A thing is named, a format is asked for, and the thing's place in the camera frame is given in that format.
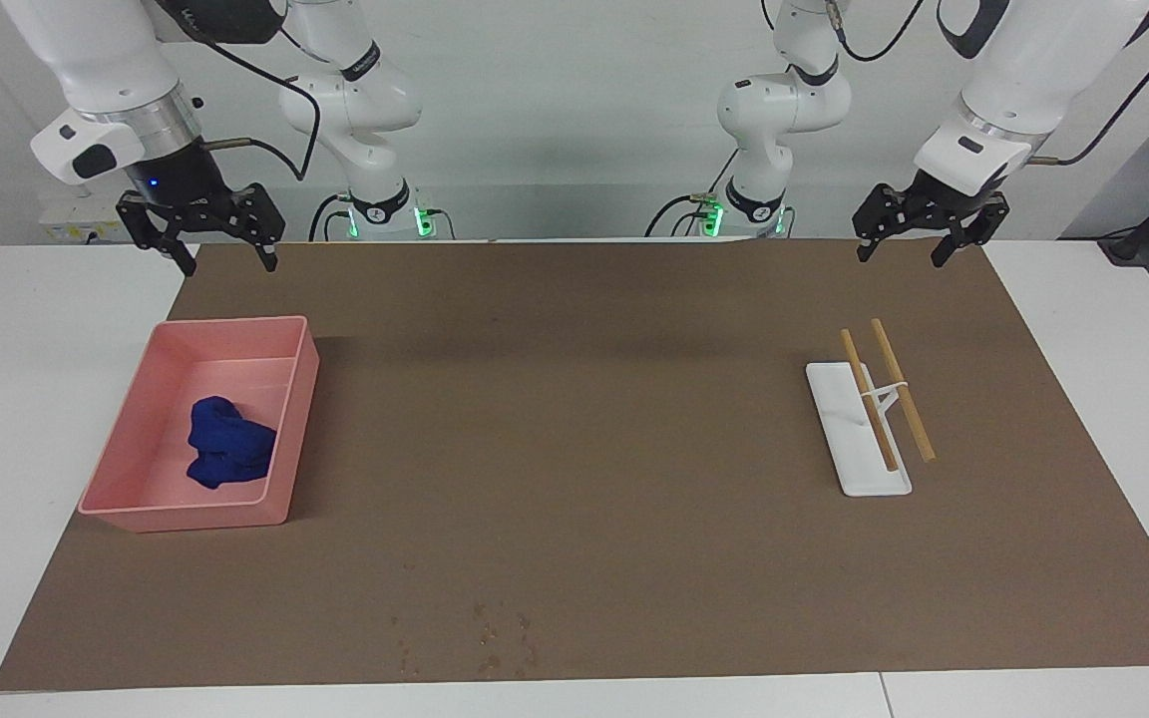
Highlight wooden rack rod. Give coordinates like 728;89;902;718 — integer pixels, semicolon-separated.
871;319;937;463
841;329;900;473

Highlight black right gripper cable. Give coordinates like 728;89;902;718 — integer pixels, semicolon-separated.
156;0;322;183

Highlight black base cables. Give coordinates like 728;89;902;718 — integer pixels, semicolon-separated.
644;150;740;238

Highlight brown table mat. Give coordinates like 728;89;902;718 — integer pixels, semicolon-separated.
0;237;1149;692

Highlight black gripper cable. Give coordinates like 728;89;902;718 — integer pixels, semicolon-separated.
1028;0;1149;167
156;0;322;183

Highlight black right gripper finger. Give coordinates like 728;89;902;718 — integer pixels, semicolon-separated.
232;181;287;274
117;193;199;278

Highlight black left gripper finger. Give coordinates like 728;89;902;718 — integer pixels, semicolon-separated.
854;183;908;264
931;193;1010;269

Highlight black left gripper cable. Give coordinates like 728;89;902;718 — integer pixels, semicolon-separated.
1028;0;1149;167

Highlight blue towel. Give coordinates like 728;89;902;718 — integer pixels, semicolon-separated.
186;396;278;490

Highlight pink plastic bin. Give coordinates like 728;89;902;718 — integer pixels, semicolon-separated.
78;316;321;534

